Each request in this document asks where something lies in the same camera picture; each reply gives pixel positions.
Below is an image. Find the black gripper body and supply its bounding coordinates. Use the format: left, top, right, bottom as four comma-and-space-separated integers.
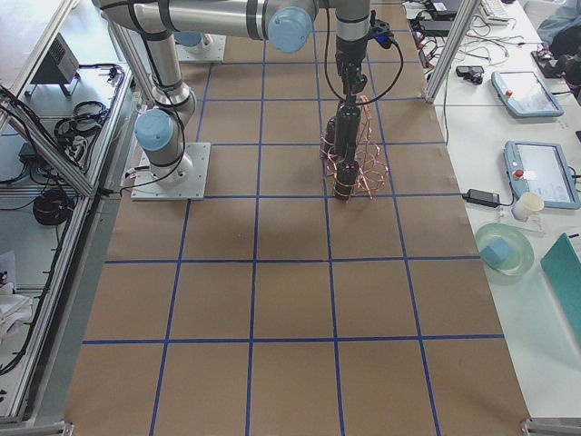
335, 38, 367, 75

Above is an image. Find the dark wine bottle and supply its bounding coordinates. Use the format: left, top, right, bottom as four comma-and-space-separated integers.
334, 97, 361, 164
322, 117, 336, 159

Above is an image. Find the dark wine bottle in basket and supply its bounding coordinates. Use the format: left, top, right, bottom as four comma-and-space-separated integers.
322, 117, 336, 159

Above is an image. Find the black small device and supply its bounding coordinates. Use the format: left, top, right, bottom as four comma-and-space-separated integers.
456, 65, 484, 85

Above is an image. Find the blue teach pendant far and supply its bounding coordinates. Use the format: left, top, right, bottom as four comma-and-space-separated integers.
490, 71, 564, 118

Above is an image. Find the blue teach pendant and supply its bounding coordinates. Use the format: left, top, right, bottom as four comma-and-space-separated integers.
490, 71, 564, 118
504, 141, 580, 210

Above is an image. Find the black power adapter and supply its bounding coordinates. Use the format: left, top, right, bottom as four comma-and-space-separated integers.
462, 189, 500, 208

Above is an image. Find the blue teach pendant near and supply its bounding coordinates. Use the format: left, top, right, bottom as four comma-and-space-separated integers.
504, 141, 580, 210

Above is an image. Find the white paper cup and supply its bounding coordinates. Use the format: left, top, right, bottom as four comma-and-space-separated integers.
511, 192, 545, 222

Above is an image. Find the green glass plate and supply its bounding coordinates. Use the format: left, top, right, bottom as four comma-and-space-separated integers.
475, 223, 535, 276

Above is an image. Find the blue foam block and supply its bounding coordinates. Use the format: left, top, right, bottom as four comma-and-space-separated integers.
479, 237, 516, 267

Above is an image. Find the brown gridded table mat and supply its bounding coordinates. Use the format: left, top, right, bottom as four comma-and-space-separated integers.
64, 1, 527, 435

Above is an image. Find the teal board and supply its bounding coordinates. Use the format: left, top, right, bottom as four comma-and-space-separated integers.
540, 233, 580, 343

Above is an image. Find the grey electronics box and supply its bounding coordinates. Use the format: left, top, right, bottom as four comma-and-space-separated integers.
25, 33, 80, 97

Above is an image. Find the white crumpled cloth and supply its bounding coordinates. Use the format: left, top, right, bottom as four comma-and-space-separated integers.
0, 252, 33, 346

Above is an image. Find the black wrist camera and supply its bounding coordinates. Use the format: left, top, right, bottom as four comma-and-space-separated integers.
369, 10, 398, 50

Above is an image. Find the copper wire wine basket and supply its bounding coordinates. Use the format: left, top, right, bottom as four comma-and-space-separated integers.
320, 95, 389, 199

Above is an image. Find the aluminium frame post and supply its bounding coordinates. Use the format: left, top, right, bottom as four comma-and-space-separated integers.
425, 0, 480, 104

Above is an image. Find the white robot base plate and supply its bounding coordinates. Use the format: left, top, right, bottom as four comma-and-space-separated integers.
131, 143, 211, 201

